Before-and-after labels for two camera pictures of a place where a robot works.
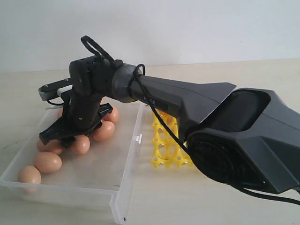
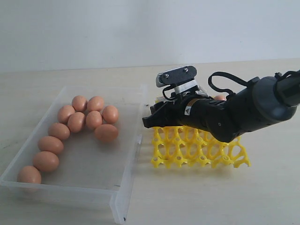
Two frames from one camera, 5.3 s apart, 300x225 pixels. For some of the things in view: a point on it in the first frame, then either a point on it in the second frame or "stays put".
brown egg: x=113 y=117 stays put
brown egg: x=47 y=161 stays put
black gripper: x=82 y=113 -> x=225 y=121
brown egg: x=53 y=146 stays put
